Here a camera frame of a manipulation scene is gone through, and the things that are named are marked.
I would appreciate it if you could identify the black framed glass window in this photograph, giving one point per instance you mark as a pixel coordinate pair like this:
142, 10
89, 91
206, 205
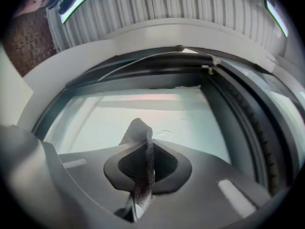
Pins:
143, 82

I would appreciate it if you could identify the frosted window glass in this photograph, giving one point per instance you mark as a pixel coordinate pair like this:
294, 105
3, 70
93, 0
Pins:
119, 123

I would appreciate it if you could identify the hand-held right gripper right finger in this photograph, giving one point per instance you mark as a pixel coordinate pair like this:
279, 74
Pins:
202, 180

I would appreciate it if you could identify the white frame clip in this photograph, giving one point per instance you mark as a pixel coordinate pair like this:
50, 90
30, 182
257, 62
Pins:
210, 64

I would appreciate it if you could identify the grey cloth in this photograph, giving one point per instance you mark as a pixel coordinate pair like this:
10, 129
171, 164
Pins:
138, 130

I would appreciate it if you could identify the ceiling strip light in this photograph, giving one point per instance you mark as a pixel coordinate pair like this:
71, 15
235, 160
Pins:
78, 6
277, 18

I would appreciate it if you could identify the narrow clear window pane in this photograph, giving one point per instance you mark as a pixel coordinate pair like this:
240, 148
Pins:
286, 99

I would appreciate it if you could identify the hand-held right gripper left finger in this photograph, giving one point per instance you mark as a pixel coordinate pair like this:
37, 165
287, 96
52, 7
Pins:
90, 175

